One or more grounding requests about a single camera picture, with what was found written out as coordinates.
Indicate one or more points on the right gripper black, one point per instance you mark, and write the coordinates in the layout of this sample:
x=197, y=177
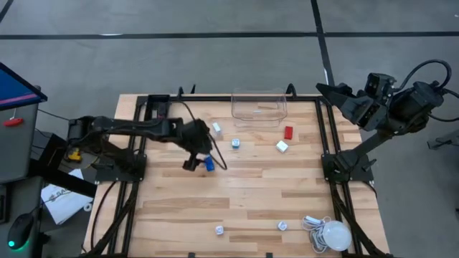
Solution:
x=371, y=113

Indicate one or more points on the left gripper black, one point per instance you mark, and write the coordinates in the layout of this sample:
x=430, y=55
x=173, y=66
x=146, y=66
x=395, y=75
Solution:
x=196, y=138

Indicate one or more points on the dark blue box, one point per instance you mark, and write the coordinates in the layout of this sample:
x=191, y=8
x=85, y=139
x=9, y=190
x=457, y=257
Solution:
x=209, y=165

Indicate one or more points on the cyan box with white top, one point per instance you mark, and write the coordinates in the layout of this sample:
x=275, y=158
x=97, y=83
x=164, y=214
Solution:
x=235, y=143

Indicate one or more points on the pink box with white top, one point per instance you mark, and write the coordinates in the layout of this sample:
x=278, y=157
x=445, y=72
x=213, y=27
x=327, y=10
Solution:
x=219, y=230

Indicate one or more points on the white rounded box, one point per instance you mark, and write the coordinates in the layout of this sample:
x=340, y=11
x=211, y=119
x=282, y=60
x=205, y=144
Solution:
x=282, y=146

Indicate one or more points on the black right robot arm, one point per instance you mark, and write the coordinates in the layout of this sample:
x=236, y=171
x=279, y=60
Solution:
x=369, y=143

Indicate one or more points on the white cube with slot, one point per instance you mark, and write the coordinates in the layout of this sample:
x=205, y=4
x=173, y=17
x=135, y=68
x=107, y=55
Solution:
x=216, y=127

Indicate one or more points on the red rectangular box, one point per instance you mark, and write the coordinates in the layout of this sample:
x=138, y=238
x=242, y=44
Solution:
x=288, y=132

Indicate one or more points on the clear plastic bin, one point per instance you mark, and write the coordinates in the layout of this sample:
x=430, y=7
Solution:
x=251, y=107

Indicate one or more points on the small white cube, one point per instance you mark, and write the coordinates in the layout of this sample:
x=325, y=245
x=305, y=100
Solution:
x=282, y=225

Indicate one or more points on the white charger plug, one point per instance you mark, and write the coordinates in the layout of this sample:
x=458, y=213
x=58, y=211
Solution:
x=312, y=219

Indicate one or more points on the yellow tool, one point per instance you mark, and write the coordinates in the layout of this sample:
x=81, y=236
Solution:
x=75, y=156

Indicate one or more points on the white dome lamp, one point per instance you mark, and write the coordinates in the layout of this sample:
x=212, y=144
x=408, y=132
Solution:
x=337, y=235

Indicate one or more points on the white paper sheet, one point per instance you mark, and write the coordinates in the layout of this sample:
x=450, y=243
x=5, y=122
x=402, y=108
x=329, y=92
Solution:
x=61, y=206

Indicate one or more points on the black box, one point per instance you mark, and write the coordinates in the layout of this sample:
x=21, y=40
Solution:
x=46, y=143

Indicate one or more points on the grey cabinet with blue top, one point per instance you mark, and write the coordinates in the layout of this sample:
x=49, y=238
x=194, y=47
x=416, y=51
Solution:
x=18, y=143

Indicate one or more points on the black computer mouse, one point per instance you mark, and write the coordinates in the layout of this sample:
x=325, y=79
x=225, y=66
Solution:
x=19, y=229

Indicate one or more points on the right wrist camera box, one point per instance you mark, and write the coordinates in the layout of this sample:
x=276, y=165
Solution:
x=380, y=87

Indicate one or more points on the black aluminium table frame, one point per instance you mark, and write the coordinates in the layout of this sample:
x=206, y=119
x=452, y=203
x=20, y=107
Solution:
x=215, y=98

